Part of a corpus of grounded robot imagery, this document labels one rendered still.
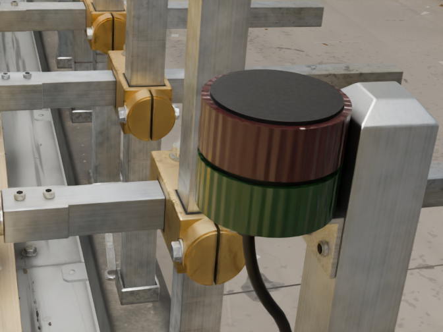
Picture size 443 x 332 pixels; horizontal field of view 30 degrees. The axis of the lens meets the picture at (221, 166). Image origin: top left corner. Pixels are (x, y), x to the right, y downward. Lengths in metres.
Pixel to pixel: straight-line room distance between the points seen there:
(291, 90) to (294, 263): 2.01
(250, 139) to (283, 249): 2.08
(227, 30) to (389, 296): 0.25
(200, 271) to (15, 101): 0.34
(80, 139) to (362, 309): 1.00
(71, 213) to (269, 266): 1.68
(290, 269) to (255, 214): 1.99
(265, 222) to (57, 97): 0.58
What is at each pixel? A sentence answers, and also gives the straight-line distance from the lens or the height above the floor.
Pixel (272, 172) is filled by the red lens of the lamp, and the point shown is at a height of 1.15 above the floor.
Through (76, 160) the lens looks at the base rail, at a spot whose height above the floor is 0.70.
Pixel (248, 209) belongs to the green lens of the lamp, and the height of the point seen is 1.13.
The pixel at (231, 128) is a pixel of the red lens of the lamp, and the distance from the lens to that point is 0.31.
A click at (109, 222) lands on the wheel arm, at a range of 0.67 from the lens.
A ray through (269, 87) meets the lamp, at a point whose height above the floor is 1.17.
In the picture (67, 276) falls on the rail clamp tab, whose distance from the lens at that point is 1.15.
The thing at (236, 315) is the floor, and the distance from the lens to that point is 2.12.
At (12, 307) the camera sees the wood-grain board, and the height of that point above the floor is 0.90.
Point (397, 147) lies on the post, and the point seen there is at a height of 1.15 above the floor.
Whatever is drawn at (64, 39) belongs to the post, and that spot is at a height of 0.76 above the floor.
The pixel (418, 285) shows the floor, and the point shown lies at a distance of 2.35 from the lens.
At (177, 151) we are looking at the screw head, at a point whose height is 0.98.
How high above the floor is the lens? 1.29
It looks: 27 degrees down
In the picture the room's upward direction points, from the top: 5 degrees clockwise
